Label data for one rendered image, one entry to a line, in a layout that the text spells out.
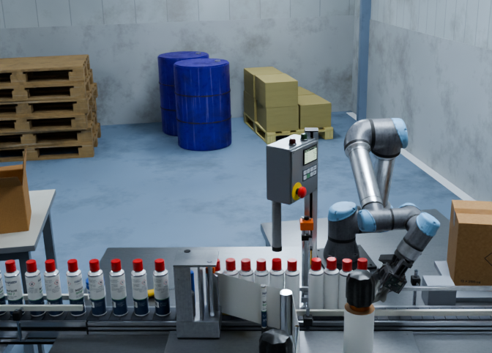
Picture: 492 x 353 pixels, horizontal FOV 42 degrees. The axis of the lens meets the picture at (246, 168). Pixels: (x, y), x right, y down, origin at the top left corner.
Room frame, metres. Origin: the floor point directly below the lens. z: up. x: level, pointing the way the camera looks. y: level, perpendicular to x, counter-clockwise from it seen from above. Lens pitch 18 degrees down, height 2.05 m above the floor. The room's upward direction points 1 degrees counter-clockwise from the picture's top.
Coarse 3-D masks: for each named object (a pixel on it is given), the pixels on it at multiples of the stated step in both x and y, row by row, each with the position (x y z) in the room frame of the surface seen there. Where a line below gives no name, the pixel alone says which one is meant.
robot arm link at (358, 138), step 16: (352, 128) 2.32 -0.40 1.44; (368, 128) 2.30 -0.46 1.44; (352, 144) 2.25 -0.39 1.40; (368, 144) 2.26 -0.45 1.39; (352, 160) 2.22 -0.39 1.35; (368, 160) 2.20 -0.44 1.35; (368, 176) 2.13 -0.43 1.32; (368, 192) 2.07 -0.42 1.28; (368, 208) 2.02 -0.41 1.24; (368, 224) 1.98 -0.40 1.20; (384, 224) 1.98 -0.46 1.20
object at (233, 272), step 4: (228, 260) 1.97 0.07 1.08; (232, 260) 1.97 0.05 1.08; (228, 264) 1.96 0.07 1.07; (232, 264) 1.96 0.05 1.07; (228, 268) 1.96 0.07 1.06; (232, 268) 1.96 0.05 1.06; (224, 272) 1.96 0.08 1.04; (228, 272) 1.95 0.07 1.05; (232, 272) 1.95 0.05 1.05; (236, 272) 1.96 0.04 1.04; (232, 276) 1.95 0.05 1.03; (236, 276) 1.96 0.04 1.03
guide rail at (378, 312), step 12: (300, 312) 1.91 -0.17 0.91; (312, 312) 1.91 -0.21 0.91; (324, 312) 1.91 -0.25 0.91; (336, 312) 1.91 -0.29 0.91; (384, 312) 1.90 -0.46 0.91; (396, 312) 1.90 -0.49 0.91; (408, 312) 1.90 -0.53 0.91; (420, 312) 1.90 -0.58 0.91; (432, 312) 1.89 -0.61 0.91; (444, 312) 1.89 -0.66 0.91; (456, 312) 1.89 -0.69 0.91; (468, 312) 1.89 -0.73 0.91; (480, 312) 1.89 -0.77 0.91
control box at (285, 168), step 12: (276, 144) 2.01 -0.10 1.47; (300, 144) 2.01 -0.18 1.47; (312, 144) 2.05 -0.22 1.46; (276, 156) 1.98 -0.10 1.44; (288, 156) 1.95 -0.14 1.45; (300, 156) 1.99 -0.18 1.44; (276, 168) 1.98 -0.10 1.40; (288, 168) 1.95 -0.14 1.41; (300, 168) 1.99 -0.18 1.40; (276, 180) 1.98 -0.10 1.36; (288, 180) 1.95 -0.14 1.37; (300, 180) 1.99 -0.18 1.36; (312, 180) 2.05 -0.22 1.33; (276, 192) 1.98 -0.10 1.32; (288, 192) 1.95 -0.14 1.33; (312, 192) 2.05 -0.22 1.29; (288, 204) 1.95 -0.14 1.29
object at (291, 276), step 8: (288, 264) 1.95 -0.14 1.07; (296, 264) 1.95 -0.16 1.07; (288, 272) 1.94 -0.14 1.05; (296, 272) 1.94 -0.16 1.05; (288, 280) 1.94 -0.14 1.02; (296, 280) 1.93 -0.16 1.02; (288, 288) 1.94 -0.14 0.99; (296, 288) 1.93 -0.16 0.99; (296, 296) 1.93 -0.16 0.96; (296, 304) 1.93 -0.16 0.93
